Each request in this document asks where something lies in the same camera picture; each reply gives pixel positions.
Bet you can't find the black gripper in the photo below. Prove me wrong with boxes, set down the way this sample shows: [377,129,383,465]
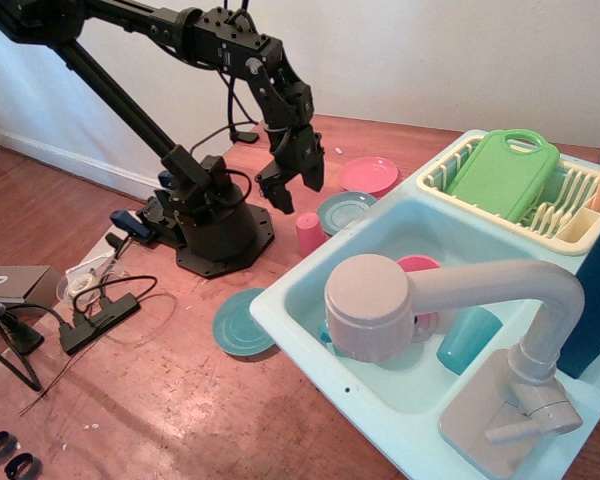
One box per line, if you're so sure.
[246,57,324,214]

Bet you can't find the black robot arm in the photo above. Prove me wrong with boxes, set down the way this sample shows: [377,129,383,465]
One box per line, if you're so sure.
[0,1,324,278]

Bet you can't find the teal plate near sink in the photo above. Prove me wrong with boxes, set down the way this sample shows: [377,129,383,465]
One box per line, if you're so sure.
[317,191,377,236]

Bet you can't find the pink plastic cup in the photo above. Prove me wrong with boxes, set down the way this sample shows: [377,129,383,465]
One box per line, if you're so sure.
[295,212,327,257]

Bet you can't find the teal cup in sink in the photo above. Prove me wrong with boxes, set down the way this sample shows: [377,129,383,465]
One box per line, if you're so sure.
[436,306,503,375]

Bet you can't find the light blue toy sink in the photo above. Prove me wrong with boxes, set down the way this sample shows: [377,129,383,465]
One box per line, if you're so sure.
[249,129,600,480]

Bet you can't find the pink plastic plate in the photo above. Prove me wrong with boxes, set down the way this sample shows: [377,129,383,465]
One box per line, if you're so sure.
[338,156,400,198]

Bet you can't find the teal plate front left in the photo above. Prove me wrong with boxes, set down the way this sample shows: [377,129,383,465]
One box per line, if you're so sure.
[212,287,275,357]

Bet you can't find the blue clamp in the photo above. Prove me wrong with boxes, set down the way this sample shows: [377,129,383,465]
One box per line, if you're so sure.
[110,210,155,243]

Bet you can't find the green cutting board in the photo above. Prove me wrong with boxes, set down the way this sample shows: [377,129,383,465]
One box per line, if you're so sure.
[446,129,560,223]

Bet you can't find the clear plastic bag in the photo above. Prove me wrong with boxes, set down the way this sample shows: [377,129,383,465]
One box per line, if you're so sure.
[56,253,126,308]

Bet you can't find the black usb hub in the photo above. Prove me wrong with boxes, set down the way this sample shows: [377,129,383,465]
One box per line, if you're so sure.
[59,293,140,356]

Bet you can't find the cream dish rack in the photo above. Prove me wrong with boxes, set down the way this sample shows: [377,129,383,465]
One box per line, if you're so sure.
[416,130,600,256]

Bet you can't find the grey cardboard box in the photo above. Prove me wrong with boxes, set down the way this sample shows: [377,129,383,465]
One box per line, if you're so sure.
[0,265,61,316]

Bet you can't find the black power plug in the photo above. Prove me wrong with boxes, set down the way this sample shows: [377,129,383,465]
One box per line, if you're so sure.
[0,313,44,355]

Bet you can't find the dark blue box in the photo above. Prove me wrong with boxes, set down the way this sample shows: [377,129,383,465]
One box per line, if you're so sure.
[557,236,600,379]

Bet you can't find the grey toy faucet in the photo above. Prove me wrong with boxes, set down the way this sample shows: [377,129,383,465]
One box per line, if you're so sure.
[324,254,585,479]

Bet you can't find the thin loose wire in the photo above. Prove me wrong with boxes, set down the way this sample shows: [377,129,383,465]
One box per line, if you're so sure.
[19,292,178,416]

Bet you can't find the black velcro strap right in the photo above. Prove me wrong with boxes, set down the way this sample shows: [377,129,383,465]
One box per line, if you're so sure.
[3,452,42,480]

